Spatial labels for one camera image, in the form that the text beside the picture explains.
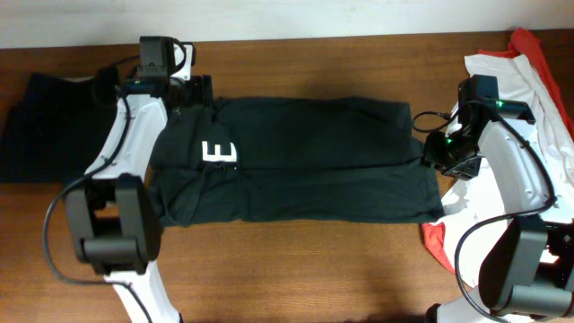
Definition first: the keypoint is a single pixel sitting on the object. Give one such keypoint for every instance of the folded black clothes stack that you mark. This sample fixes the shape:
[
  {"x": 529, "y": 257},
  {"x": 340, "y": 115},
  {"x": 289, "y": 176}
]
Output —
[{"x": 58, "y": 128}]

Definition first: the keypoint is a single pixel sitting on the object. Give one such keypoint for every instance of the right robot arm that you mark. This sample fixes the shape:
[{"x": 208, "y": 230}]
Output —
[{"x": 528, "y": 272}]

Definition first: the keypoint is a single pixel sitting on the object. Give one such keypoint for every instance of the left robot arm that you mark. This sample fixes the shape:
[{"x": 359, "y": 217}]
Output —
[{"x": 114, "y": 224}]

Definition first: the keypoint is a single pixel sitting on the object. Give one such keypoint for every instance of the red garment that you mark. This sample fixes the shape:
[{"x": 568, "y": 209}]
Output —
[{"x": 522, "y": 42}]

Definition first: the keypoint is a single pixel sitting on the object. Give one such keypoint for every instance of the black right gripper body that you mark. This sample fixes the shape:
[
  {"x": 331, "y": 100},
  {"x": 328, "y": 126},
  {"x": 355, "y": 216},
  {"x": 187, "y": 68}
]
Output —
[{"x": 452, "y": 154}]

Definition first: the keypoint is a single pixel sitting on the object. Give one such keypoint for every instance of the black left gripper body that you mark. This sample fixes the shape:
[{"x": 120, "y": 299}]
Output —
[{"x": 192, "y": 92}]

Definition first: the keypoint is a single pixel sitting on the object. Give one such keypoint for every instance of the white t-shirt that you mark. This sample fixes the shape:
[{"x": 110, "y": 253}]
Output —
[{"x": 469, "y": 202}]

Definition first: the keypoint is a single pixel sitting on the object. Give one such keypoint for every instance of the dark green Nike t-shirt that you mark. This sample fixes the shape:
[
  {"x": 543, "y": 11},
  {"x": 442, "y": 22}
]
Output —
[{"x": 277, "y": 159}]

